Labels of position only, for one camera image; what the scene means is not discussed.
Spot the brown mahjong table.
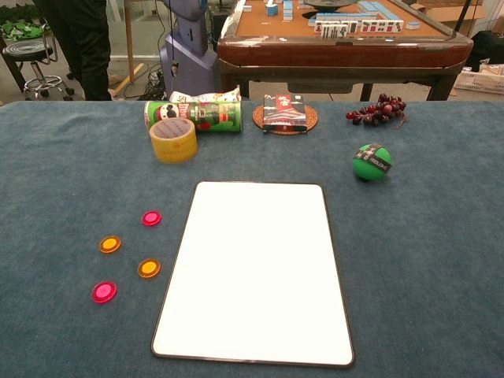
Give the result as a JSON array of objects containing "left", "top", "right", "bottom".
[{"left": 217, "top": 0, "right": 475, "bottom": 102}]

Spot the green foliage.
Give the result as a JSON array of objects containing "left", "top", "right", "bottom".
[{"left": 0, "top": 19, "right": 46, "bottom": 43}]

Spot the person in black trousers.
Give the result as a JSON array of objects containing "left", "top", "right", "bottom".
[{"left": 31, "top": 0, "right": 113, "bottom": 102}]

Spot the dark red card box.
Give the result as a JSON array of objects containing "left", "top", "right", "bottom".
[{"left": 262, "top": 94, "right": 309, "bottom": 134}]

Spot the white snack bag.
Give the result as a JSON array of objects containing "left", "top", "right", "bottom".
[{"left": 169, "top": 87, "right": 242, "bottom": 105}]

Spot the yellow packing tape roll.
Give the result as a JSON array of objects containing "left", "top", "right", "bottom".
[{"left": 149, "top": 117, "right": 198, "bottom": 165}]

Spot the black bag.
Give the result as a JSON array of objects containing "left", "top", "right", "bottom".
[{"left": 466, "top": 30, "right": 504, "bottom": 72}]

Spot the green Pringles can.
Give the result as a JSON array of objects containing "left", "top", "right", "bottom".
[{"left": 143, "top": 100, "right": 243, "bottom": 133}]

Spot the dark wooden leg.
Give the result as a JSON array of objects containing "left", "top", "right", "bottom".
[{"left": 0, "top": 34, "right": 25, "bottom": 94}]

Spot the dark red grape bunch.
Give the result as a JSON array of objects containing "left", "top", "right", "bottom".
[{"left": 345, "top": 93, "right": 408, "bottom": 128}]

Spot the black floor cable bundle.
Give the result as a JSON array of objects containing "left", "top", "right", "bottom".
[{"left": 124, "top": 62, "right": 166, "bottom": 102}]

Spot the dark round dish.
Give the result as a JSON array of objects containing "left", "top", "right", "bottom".
[{"left": 302, "top": 0, "right": 358, "bottom": 12}]

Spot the hanging black pendant cable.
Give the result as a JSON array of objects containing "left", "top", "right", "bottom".
[{"left": 168, "top": 0, "right": 180, "bottom": 78}]

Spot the wooden post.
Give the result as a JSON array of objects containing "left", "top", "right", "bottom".
[{"left": 124, "top": 0, "right": 135, "bottom": 83}]

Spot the white magnetic board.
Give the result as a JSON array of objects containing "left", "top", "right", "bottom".
[{"left": 150, "top": 181, "right": 355, "bottom": 369}]

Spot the orange disc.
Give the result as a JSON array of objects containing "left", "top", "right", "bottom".
[
  {"left": 98, "top": 235, "right": 122, "bottom": 254},
  {"left": 137, "top": 258, "right": 162, "bottom": 280}
]

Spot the upright mahjong tile row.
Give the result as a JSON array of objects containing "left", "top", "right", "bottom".
[{"left": 321, "top": 23, "right": 350, "bottom": 40}]

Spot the brown woven coaster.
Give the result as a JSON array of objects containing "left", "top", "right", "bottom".
[{"left": 252, "top": 103, "right": 319, "bottom": 136}]

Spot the black chrome stool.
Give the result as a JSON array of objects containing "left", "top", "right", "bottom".
[{"left": 2, "top": 33, "right": 76, "bottom": 102}]

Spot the face-up mahjong tile row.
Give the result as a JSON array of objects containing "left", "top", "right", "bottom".
[{"left": 313, "top": 19, "right": 405, "bottom": 35}]

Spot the brown cardboard box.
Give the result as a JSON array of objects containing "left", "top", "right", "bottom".
[{"left": 413, "top": 0, "right": 487, "bottom": 23}]

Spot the green ball with black strap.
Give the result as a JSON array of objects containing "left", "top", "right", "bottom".
[{"left": 352, "top": 143, "right": 393, "bottom": 183}]

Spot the white plastic basket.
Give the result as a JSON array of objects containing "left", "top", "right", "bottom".
[{"left": 452, "top": 69, "right": 504, "bottom": 95}]

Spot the blue machine base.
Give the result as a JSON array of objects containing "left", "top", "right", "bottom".
[{"left": 159, "top": 0, "right": 218, "bottom": 98}]

